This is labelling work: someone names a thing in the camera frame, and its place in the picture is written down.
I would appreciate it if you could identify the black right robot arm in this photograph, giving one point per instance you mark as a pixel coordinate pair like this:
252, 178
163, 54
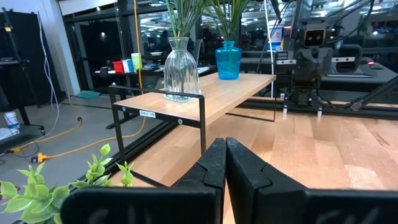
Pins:
303, 93

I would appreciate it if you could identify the white and blue box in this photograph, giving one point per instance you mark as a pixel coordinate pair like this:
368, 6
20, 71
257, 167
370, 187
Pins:
128, 65

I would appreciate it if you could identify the white rod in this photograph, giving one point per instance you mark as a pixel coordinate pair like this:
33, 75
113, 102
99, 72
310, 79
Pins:
270, 46

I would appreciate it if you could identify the clear ribbed glass vase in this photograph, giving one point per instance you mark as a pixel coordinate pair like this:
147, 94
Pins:
182, 74

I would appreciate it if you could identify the wooden shelf with black frame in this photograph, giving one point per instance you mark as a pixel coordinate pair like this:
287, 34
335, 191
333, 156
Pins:
224, 93

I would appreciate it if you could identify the purple artificial flower bunch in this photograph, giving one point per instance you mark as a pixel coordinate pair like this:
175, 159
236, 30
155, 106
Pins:
230, 21

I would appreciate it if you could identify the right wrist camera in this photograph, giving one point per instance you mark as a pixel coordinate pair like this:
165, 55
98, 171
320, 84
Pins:
314, 37

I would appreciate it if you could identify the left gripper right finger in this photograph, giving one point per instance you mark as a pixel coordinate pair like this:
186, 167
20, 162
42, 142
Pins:
255, 199

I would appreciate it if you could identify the blue glass vase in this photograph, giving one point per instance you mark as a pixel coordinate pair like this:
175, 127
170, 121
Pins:
228, 63

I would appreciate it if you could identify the black stand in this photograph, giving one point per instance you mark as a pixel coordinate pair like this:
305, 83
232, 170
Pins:
19, 77

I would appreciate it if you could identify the white plastic cup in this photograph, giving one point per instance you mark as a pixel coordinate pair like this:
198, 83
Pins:
12, 119

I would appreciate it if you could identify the dark grey desk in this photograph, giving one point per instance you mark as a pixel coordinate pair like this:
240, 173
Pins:
385, 74

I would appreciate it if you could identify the black aluminium table frame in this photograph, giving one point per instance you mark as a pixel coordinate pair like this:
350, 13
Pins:
357, 112

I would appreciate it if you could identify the teal floor mat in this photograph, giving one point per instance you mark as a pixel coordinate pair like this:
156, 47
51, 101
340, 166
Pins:
87, 94

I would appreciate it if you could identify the red box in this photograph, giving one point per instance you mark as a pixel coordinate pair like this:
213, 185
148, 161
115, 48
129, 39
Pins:
118, 67

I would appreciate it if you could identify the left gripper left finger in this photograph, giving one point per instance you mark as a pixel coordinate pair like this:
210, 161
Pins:
202, 193

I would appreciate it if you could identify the small-leaf plant in white pot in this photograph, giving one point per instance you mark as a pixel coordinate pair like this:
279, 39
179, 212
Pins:
37, 199

